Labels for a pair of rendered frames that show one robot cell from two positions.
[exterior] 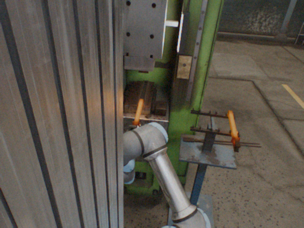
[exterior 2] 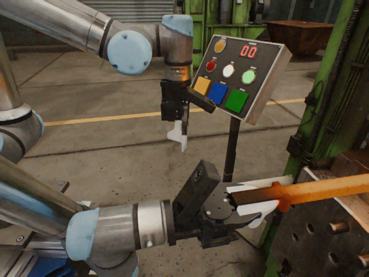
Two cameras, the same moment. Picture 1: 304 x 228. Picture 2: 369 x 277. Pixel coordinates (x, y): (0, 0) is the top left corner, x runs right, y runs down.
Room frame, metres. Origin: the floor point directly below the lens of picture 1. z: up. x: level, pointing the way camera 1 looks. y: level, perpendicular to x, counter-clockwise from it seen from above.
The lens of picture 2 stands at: (1.01, -0.13, 1.31)
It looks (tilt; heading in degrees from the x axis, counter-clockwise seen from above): 33 degrees down; 77
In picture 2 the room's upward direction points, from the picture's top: straight up
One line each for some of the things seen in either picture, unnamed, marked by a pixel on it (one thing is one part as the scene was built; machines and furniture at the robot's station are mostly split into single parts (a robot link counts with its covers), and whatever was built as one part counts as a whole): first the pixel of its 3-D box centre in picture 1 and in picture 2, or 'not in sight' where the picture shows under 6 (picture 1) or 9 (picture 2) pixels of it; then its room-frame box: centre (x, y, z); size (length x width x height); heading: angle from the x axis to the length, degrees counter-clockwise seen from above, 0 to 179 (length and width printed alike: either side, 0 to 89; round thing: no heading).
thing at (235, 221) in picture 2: not in sight; (235, 214); (1.15, 0.08, 1.00); 0.09 x 0.05 x 0.02; 175
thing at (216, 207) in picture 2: not in sight; (197, 217); (1.09, 0.10, 0.98); 0.12 x 0.08 x 0.09; 178
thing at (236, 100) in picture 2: not in sight; (236, 101); (1.36, 0.54, 1.01); 0.07 x 0.05 x 0.07; 113
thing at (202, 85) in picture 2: not in sight; (202, 87); (1.29, 0.72, 1.01); 0.07 x 0.05 x 0.07; 113
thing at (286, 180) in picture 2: not in sight; (245, 187); (1.43, 0.46, 0.62); 0.44 x 0.05 x 0.05; 178
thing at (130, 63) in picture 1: (142, 53); not in sight; (1.71, 0.11, 1.32); 0.42 x 0.20 x 0.10; 178
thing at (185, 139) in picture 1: (221, 142); not in sight; (1.42, -0.56, 0.77); 0.60 x 0.04 x 0.01; 90
